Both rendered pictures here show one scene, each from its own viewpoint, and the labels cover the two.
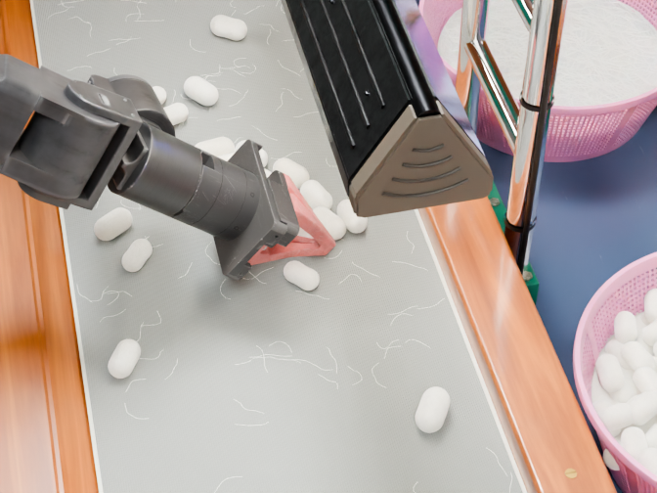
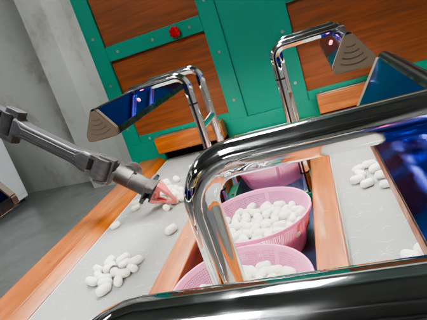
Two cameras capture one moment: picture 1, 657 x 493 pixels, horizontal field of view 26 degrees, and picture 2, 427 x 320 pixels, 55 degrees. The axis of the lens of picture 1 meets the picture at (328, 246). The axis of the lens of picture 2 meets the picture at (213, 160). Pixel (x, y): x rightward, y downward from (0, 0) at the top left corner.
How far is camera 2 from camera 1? 0.84 m
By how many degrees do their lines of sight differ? 39
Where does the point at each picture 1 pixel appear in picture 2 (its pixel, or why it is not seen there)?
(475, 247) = not seen: hidden behind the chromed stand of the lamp
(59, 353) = (102, 224)
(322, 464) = (139, 242)
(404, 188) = (95, 132)
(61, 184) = (96, 176)
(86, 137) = (100, 164)
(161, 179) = (119, 175)
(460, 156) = (104, 122)
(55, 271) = (117, 211)
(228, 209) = (138, 185)
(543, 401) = not seen: hidden behind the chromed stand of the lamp
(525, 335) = not seen: hidden behind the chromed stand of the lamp
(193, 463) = (112, 244)
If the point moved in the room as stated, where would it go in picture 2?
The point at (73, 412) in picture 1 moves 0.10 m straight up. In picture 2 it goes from (96, 235) to (83, 204)
